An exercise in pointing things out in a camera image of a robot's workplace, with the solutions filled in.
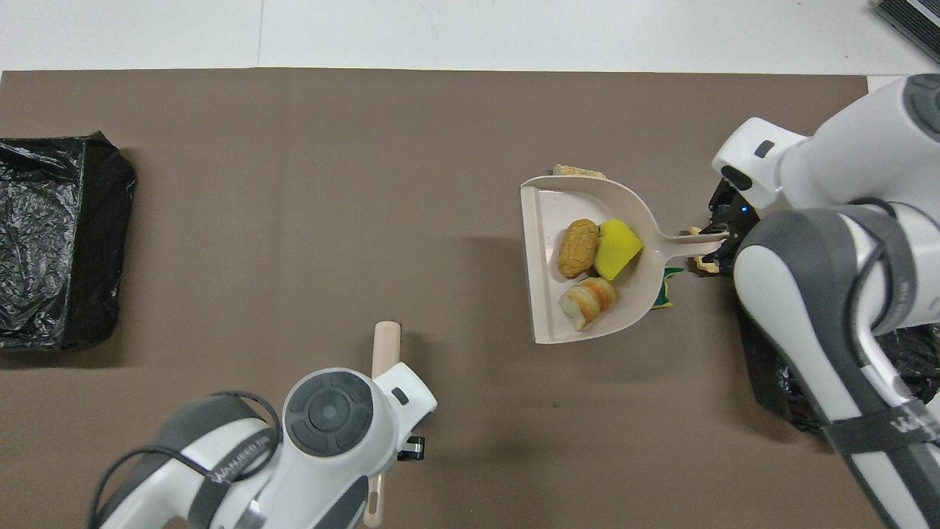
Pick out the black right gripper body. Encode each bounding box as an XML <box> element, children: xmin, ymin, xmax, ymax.
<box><xmin>709</xmin><ymin>179</ymin><xmax>759</xmax><ymax>234</ymax></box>

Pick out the small beige foam chunk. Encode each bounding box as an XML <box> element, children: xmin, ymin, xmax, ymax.
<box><xmin>689</xmin><ymin>226</ymin><xmax>724</xmax><ymax>277</ymax></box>

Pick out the green and yellow sponge piece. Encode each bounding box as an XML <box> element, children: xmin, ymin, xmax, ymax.
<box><xmin>650</xmin><ymin>266</ymin><xmax>684</xmax><ymax>309</ymax></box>

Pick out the beige brush with black bristles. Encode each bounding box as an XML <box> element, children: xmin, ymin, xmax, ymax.
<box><xmin>363</xmin><ymin>321</ymin><xmax>402</xmax><ymax>528</ymax></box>

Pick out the large yellow sponge wedge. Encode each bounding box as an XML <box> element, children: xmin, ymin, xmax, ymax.
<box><xmin>593</xmin><ymin>219</ymin><xmax>645</xmax><ymax>281</ymax></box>

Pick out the orange striped bread piece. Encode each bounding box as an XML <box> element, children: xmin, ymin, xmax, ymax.
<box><xmin>560</xmin><ymin>277</ymin><xmax>618</xmax><ymax>331</ymax></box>

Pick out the brown bread roll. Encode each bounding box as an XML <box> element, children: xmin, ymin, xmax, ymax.
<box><xmin>557</xmin><ymin>219</ymin><xmax>599</xmax><ymax>280</ymax></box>

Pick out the beige plastic dustpan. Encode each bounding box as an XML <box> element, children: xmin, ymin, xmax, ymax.
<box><xmin>520</xmin><ymin>175</ymin><xmax>731</xmax><ymax>345</ymax></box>

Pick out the open bin with black bag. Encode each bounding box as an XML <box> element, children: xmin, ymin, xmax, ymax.
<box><xmin>737</xmin><ymin>294</ymin><xmax>940</xmax><ymax>436</ymax></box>

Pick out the bin wrapped in black bag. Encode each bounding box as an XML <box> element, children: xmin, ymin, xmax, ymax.
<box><xmin>0</xmin><ymin>132</ymin><xmax>137</xmax><ymax>351</ymax></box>

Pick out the grey ribbed device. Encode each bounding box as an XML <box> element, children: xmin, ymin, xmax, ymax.
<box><xmin>874</xmin><ymin>0</ymin><xmax>940</xmax><ymax>65</ymax></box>

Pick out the brown table mat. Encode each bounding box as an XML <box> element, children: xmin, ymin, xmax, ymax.
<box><xmin>0</xmin><ymin>68</ymin><xmax>922</xmax><ymax>529</ymax></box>

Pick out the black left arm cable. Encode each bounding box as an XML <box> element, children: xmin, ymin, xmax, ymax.
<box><xmin>88</xmin><ymin>389</ymin><xmax>283</xmax><ymax>529</ymax></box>

